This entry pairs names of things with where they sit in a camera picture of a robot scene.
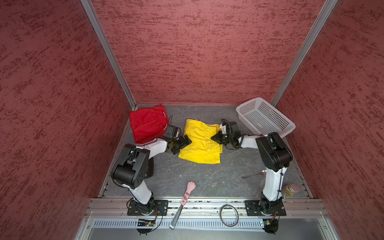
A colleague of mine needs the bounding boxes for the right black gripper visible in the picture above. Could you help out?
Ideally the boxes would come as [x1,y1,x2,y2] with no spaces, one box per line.
[211,130,234,146]

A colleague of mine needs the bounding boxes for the yellow shorts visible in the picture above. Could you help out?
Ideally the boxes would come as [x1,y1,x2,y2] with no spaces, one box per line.
[179,119,223,165]

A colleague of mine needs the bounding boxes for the red shorts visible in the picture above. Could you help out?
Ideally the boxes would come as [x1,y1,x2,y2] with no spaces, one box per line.
[130,105,169,145]

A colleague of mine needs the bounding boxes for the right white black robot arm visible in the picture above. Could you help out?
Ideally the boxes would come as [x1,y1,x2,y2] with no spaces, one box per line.
[211,131,293,216]

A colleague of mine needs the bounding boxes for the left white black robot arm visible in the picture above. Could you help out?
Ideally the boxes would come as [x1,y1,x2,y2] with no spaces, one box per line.
[111,135,192,215]

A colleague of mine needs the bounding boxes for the black calculator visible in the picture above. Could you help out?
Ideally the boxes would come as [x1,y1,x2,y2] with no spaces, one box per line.
[146,158,155,178]

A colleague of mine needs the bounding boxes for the white plastic basket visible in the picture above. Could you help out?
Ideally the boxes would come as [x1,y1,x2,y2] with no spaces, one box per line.
[236,98,296,138]

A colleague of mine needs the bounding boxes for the metal spoon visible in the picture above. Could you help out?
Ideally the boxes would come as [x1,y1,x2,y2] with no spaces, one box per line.
[242,170,267,180]

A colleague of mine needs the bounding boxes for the small glass jar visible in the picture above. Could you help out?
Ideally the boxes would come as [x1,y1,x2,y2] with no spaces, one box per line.
[281,184,300,199]

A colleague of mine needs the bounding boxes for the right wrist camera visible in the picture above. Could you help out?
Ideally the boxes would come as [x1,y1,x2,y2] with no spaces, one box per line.
[220,119,241,141]

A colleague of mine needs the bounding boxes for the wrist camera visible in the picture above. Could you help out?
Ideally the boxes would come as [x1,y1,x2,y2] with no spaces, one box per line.
[163,125,181,139]
[220,119,241,141]

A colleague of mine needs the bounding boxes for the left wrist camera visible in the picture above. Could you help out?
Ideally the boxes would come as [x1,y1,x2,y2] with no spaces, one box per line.
[163,125,181,139]

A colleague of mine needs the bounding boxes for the pink cat-paw handled knife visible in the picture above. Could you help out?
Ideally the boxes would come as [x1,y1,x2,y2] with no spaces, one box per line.
[169,181,196,230]

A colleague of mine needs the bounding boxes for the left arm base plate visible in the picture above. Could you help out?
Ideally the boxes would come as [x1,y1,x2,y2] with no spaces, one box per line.
[127,200,169,216]

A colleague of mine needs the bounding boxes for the black rubber ring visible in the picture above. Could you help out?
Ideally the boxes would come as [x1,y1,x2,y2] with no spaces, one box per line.
[219,203,240,228]

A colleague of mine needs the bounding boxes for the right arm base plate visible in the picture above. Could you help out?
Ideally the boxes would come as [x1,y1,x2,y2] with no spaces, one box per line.
[245,199,287,217]

